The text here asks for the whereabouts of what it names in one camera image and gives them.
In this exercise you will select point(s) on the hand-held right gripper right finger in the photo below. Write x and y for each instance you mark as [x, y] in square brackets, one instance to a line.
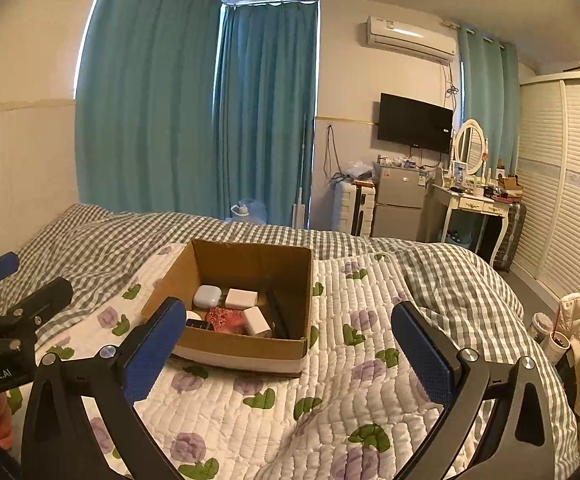
[422, 355]

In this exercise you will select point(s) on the white flat mop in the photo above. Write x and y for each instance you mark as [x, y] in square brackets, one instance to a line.
[301, 180]

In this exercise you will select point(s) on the white suitcase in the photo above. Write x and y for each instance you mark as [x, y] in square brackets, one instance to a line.
[342, 207]

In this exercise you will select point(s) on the white charger plug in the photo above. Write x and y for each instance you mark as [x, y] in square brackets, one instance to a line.
[256, 320]

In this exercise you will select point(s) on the white lidded cup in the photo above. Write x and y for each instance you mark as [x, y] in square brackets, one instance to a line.
[540, 325]

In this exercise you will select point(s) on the small photo frame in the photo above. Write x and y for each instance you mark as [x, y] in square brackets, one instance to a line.
[459, 175]

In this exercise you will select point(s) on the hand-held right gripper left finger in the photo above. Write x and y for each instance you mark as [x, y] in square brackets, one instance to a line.
[154, 357]

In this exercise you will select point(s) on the white louvered wardrobe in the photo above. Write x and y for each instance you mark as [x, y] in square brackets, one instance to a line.
[570, 185]

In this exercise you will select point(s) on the white air conditioner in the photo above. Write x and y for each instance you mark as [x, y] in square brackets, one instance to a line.
[410, 37]

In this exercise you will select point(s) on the white plastic bottle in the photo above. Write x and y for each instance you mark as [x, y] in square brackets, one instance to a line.
[242, 299]

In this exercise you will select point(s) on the silver small fridge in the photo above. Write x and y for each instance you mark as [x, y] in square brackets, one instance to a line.
[400, 200]

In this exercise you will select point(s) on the black wall television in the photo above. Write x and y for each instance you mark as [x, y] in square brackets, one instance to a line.
[415, 122]

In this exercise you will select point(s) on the light teal curtain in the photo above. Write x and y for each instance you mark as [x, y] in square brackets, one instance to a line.
[505, 110]

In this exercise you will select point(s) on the clear plastic bag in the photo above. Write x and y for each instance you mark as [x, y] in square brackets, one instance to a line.
[360, 171]

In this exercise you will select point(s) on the red patterned small box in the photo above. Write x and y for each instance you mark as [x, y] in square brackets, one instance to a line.
[222, 319]

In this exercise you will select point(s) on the paper drink cup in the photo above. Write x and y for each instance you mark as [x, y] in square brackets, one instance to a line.
[559, 349]

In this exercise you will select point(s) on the grey checkered duvet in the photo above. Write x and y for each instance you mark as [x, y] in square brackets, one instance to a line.
[450, 285]

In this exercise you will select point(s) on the white floral quilt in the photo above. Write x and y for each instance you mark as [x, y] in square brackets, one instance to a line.
[360, 390]

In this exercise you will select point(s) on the brown cardboard box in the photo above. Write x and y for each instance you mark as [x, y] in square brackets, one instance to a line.
[250, 351]

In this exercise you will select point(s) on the small brown box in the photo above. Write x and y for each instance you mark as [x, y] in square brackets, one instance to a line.
[511, 185]

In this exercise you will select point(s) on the white rounded earbuds case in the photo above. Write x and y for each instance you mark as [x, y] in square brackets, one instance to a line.
[207, 296]

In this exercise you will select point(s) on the clear water jug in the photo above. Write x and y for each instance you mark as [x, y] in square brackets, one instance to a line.
[250, 210]

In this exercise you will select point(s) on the white vanity table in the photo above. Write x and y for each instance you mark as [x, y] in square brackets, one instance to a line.
[472, 203]

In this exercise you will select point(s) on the wide teal curtain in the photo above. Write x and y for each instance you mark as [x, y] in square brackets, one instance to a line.
[145, 110]

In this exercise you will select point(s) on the dark suitcase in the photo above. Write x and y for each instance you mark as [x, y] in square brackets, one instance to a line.
[512, 235]

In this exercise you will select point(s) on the black cylindrical bottle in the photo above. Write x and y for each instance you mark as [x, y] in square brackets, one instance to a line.
[279, 317]

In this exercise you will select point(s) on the narrow teal curtain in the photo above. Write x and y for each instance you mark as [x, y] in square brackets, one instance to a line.
[265, 110]

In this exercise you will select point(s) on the white oval mirror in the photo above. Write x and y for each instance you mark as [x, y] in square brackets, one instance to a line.
[470, 145]

